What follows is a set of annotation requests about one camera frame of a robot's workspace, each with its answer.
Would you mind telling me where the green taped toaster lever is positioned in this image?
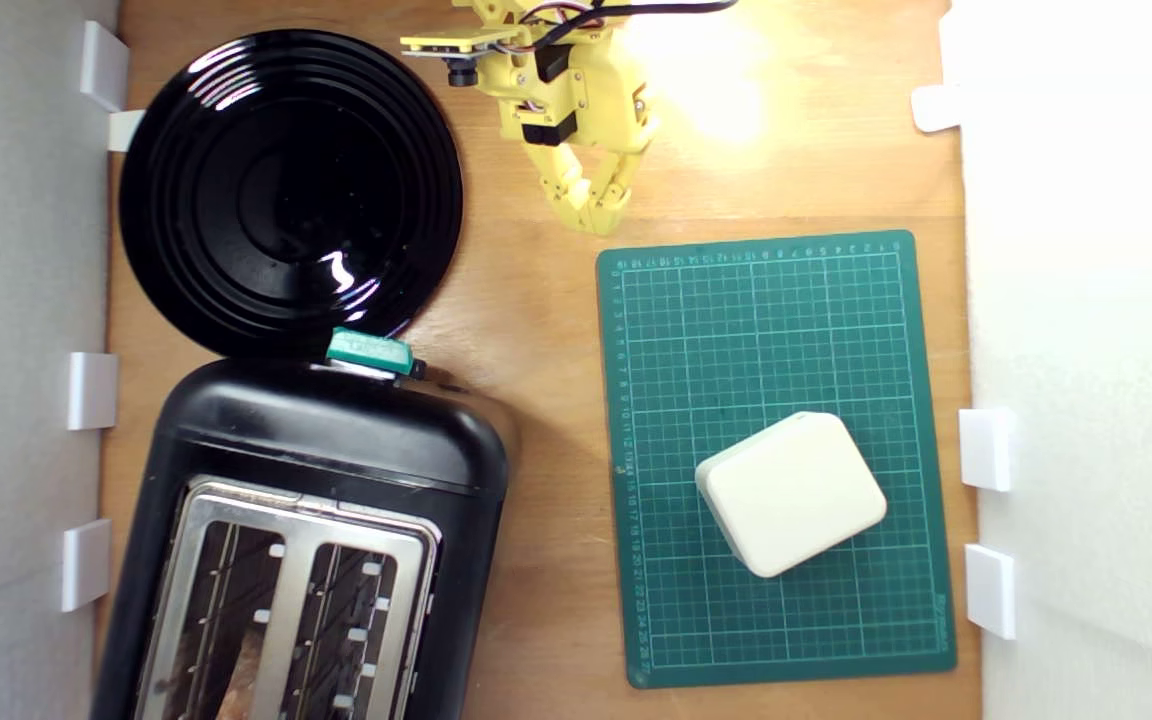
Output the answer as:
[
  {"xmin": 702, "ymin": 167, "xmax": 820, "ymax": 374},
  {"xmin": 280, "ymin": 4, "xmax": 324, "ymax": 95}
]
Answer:
[{"xmin": 325, "ymin": 327, "xmax": 415, "ymax": 379}]

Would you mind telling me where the black two-slot toaster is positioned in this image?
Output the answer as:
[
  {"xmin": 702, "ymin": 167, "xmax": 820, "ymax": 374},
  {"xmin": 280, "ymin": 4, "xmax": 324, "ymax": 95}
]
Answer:
[{"xmin": 89, "ymin": 355, "xmax": 513, "ymax": 720}]

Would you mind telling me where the green cutting mat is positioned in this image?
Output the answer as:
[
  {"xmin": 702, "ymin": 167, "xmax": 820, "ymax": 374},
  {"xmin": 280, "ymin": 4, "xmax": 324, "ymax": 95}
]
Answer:
[{"xmin": 595, "ymin": 229, "xmax": 959, "ymax": 690}]

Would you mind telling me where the black ribbed plate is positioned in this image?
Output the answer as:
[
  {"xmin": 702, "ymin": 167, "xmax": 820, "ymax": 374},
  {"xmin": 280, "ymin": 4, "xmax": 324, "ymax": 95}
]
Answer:
[{"xmin": 119, "ymin": 28, "xmax": 465, "ymax": 360}]

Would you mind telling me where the white block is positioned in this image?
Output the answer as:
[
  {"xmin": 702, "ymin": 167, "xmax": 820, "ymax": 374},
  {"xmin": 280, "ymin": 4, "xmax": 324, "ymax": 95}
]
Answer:
[{"xmin": 694, "ymin": 410, "xmax": 889, "ymax": 580}]

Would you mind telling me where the brown bread slice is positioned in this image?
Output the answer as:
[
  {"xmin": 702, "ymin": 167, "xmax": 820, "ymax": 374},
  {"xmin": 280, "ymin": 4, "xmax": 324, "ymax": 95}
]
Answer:
[{"xmin": 214, "ymin": 625, "xmax": 269, "ymax": 720}]

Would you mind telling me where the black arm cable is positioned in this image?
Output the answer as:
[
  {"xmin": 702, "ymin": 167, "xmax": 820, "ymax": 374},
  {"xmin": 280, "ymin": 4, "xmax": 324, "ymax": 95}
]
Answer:
[{"xmin": 534, "ymin": 0, "xmax": 739, "ymax": 47}]

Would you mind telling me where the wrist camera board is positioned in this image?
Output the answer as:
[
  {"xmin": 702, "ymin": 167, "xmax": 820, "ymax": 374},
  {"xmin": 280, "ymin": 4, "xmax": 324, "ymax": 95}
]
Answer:
[{"xmin": 400, "ymin": 27, "xmax": 513, "ymax": 89}]

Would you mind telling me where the white wall clip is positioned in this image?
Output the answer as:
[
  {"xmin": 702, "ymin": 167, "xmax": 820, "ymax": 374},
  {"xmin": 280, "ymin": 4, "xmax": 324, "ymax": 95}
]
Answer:
[
  {"xmin": 60, "ymin": 517, "xmax": 113, "ymax": 614},
  {"xmin": 79, "ymin": 20, "xmax": 132, "ymax": 112},
  {"xmin": 67, "ymin": 351, "xmax": 120, "ymax": 432},
  {"xmin": 910, "ymin": 84, "xmax": 967, "ymax": 134},
  {"xmin": 107, "ymin": 109, "xmax": 146, "ymax": 153},
  {"xmin": 957, "ymin": 407, "xmax": 1018, "ymax": 494},
  {"xmin": 965, "ymin": 542, "xmax": 1020, "ymax": 642}
]

